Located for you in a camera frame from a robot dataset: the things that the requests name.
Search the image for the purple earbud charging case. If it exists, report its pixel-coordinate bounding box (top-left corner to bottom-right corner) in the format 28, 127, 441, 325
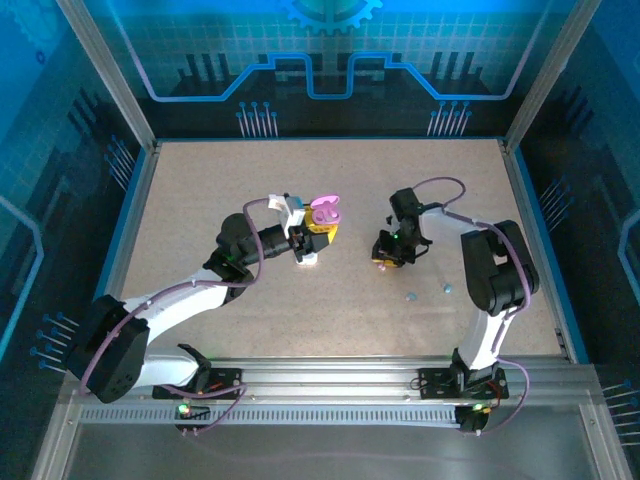
309, 195, 344, 224

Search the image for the black connector box with LED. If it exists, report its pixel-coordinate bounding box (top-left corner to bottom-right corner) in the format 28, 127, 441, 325
173, 402, 212, 437
457, 402, 494, 435

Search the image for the grey metal deck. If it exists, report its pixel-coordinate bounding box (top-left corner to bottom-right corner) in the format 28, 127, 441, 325
29, 394, 636, 480

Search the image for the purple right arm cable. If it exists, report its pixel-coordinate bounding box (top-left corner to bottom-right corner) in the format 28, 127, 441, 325
412, 176, 532, 436

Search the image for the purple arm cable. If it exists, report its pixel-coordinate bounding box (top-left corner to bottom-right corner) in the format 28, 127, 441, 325
78, 197, 274, 439
412, 176, 532, 436

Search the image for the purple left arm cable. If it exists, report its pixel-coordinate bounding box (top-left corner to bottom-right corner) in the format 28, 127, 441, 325
78, 197, 274, 439

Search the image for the aluminium side rail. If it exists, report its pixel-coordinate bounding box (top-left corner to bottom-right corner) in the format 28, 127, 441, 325
94, 140, 162, 306
498, 138, 582, 362

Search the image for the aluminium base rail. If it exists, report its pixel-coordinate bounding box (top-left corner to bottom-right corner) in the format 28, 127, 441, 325
139, 355, 601, 401

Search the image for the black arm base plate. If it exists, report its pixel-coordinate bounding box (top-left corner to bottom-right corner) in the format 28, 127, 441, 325
417, 367, 510, 401
152, 367, 245, 401

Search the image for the grey slotted cable duct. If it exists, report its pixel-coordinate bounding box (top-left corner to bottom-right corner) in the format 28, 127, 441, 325
79, 403, 466, 427

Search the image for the aluminium frame post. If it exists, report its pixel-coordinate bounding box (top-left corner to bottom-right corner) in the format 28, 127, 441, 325
502, 0, 604, 151
55, 0, 159, 154

